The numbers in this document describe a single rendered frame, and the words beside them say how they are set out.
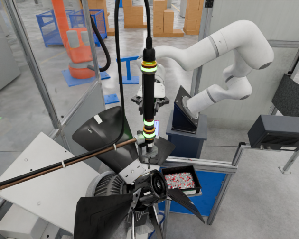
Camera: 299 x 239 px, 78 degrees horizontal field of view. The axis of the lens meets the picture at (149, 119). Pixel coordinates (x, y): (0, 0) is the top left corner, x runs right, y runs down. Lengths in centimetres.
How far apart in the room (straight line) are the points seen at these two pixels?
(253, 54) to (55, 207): 94
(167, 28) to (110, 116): 758
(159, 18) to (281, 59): 601
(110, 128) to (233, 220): 172
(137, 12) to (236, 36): 909
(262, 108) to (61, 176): 267
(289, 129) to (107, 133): 92
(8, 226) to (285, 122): 144
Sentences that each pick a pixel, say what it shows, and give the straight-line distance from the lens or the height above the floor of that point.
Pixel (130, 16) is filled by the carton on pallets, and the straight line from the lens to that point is 980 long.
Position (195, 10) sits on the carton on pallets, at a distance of 873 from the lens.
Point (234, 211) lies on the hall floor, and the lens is 223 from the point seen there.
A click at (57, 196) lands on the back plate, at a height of 122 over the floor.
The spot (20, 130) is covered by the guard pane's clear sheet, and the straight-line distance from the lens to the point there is 121.
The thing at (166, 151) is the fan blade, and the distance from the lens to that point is 95.
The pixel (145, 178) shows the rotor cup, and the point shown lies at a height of 126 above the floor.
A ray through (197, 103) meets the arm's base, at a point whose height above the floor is 116.
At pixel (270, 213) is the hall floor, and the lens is 238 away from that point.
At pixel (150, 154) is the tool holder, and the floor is 131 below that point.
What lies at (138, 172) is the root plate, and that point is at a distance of 76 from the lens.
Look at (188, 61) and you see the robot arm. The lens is 77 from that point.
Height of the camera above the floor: 185
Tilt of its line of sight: 37 degrees down
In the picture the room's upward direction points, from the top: straight up
